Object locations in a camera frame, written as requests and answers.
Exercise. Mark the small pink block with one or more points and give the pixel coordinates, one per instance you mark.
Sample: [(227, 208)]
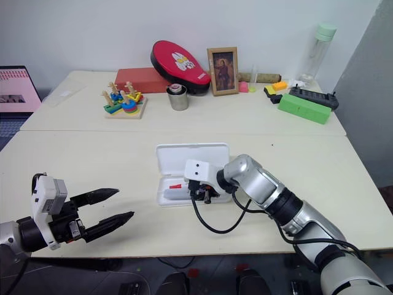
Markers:
[(243, 87)]

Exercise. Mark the grey white marker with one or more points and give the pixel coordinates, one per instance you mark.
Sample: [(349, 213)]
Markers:
[(175, 194)]

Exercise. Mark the small black block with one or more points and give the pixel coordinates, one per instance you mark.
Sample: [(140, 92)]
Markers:
[(275, 99)]

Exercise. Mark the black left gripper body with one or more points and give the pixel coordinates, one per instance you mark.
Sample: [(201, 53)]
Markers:
[(63, 221)]

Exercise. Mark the wooden picture frame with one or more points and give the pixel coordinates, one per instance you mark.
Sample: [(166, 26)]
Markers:
[(222, 70)]

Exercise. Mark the dark rounded shape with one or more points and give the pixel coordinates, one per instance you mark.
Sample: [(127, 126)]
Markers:
[(253, 282), (175, 284)]

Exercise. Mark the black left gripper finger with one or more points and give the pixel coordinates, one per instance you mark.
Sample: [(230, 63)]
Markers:
[(110, 222), (98, 194)]

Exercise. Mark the yellow sponge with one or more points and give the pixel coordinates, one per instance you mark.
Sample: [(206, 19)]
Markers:
[(270, 90)]

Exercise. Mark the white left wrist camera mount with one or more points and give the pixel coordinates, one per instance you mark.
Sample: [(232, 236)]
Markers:
[(46, 190)]

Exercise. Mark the clear glass tube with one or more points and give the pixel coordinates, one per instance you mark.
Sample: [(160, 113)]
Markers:
[(254, 75)]

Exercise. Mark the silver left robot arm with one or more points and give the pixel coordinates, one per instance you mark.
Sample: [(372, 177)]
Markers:
[(9, 235)]

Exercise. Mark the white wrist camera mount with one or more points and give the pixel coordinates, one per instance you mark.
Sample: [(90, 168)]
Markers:
[(46, 190), (198, 172)]

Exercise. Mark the orange block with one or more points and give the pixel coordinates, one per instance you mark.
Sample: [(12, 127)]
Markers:
[(280, 85)]

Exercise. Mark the small red white object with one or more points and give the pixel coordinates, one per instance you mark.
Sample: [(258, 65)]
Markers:
[(176, 88)]

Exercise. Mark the red rectangular box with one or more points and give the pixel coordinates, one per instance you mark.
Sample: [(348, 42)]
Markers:
[(138, 80)]

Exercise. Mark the white plastic pencil case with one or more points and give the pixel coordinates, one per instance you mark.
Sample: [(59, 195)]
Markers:
[(190, 156)]

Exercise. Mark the metal cup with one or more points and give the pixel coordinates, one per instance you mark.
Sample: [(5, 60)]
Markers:
[(178, 101)]

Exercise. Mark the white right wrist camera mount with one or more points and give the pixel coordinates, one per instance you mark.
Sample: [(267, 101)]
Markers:
[(198, 172)]

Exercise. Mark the clear bottle with green cap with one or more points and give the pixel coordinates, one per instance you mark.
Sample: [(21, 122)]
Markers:
[(316, 55)]

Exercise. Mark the black power strip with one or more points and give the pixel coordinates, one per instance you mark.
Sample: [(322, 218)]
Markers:
[(316, 98)]

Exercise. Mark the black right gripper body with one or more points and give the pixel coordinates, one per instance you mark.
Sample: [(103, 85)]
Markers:
[(199, 190)]

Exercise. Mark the brown wooden log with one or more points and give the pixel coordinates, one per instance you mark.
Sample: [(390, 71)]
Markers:
[(267, 77)]

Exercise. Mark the red black oval case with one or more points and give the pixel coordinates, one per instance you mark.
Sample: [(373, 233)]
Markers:
[(175, 58)]

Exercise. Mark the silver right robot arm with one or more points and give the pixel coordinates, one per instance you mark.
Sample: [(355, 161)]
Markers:
[(261, 181)]

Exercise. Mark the long green block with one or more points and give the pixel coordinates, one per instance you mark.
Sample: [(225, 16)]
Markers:
[(304, 108)]

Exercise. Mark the red marker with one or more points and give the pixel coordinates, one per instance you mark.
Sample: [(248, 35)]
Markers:
[(175, 186)]

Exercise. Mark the colourful wooden stacking toy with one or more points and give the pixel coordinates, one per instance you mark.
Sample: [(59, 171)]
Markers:
[(126, 106)]

